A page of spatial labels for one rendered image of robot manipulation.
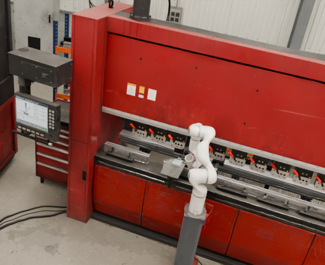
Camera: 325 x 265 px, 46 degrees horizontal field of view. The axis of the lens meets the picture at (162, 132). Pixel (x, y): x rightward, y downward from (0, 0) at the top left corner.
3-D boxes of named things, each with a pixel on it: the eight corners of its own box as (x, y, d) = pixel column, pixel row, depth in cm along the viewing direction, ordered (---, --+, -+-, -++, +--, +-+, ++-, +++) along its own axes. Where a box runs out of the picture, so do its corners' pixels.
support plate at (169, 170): (160, 173, 370) (160, 172, 369) (168, 160, 392) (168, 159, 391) (178, 179, 366) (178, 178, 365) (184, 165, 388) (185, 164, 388)
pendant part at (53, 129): (15, 128, 357) (13, 92, 340) (23, 123, 367) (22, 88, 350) (56, 142, 345) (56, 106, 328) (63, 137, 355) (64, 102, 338)
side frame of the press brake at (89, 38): (66, 217, 441) (71, 13, 331) (100, 178, 513) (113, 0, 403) (85, 224, 436) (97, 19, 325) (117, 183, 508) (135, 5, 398)
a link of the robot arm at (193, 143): (209, 141, 343) (202, 168, 359) (194, 133, 351) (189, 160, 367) (203, 145, 337) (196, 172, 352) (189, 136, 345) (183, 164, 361)
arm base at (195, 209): (205, 220, 318) (210, 203, 309) (183, 216, 319) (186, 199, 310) (206, 205, 335) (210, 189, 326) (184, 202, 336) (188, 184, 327)
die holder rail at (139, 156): (103, 151, 411) (104, 143, 407) (105, 148, 417) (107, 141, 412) (146, 164, 401) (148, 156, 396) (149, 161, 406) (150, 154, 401)
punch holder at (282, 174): (270, 175, 360) (274, 160, 352) (270, 170, 367) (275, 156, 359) (286, 180, 356) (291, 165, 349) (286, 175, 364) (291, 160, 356)
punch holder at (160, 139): (150, 140, 385) (152, 125, 377) (153, 136, 392) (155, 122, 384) (164, 144, 382) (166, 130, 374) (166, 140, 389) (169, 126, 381)
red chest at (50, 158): (34, 184, 484) (33, 113, 436) (57, 164, 527) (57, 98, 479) (70, 196, 474) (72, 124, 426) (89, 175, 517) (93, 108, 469)
